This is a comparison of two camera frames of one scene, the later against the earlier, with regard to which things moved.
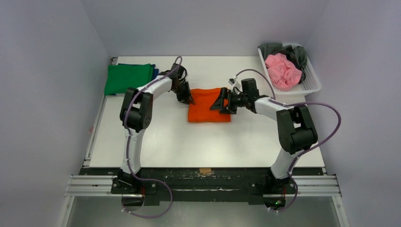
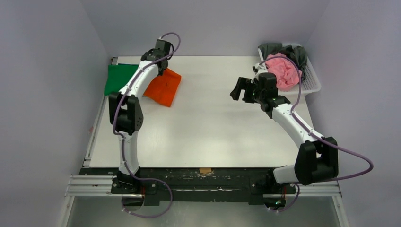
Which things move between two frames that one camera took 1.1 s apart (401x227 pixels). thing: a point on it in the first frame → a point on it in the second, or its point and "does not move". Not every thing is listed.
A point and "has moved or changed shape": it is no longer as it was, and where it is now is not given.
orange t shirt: (204, 99) has moved or changed shape
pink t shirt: (283, 73) does not move
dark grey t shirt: (297, 54) does not move
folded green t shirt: (120, 77) does not move
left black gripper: (187, 98) → (161, 73)
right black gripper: (228, 100) → (247, 89)
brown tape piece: (205, 170) does not move
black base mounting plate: (208, 185) does not move
